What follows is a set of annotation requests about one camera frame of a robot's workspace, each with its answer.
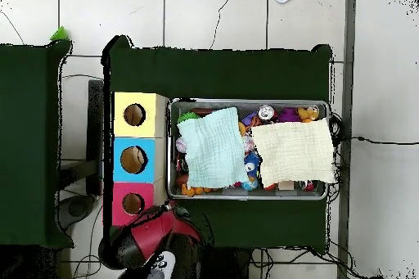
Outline light blue muslin cloth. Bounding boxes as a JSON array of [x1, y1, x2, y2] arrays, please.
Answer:
[[176, 106, 250, 190]]

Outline wooden box with three holes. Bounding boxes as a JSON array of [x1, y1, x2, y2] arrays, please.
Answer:
[[110, 91, 169, 227]]

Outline white baseball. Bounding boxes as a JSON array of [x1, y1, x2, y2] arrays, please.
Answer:
[[175, 136, 188, 154]]

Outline green spiky ball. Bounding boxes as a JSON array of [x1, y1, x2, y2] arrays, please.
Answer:
[[177, 110, 201, 124]]

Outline blue penguin toy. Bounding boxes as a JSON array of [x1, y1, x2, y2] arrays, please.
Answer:
[[243, 151, 263, 173]]

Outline orange toy block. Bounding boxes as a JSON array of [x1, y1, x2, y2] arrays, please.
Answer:
[[180, 184, 214, 197]]

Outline globe print ball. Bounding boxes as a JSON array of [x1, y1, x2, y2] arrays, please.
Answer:
[[241, 176, 259, 192]]

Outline silver drink can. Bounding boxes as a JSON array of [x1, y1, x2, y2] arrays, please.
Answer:
[[256, 104, 276, 122]]

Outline purple knobbly ball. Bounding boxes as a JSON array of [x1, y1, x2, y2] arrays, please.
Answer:
[[277, 106, 300, 124]]

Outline cream muslin cloth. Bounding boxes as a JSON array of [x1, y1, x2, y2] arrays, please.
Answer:
[[250, 117, 338, 188]]

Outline orange yellow plush toy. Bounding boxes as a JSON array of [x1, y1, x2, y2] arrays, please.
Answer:
[[296, 105, 321, 124]]

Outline dark grey floor pedal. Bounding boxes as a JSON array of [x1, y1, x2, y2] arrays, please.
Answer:
[[57, 193, 97, 231]]

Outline small bright green object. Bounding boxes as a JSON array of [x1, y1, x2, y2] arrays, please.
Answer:
[[49, 25, 70, 43]]

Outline green covered side table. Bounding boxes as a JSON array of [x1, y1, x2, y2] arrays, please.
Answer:
[[0, 38, 74, 249]]

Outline wire mesh bin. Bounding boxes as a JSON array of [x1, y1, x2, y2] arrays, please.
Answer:
[[167, 97, 330, 200]]

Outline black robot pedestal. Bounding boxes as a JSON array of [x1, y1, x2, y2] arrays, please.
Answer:
[[176, 246, 253, 279]]

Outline long black cable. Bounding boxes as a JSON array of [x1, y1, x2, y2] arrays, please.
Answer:
[[333, 134, 419, 146]]

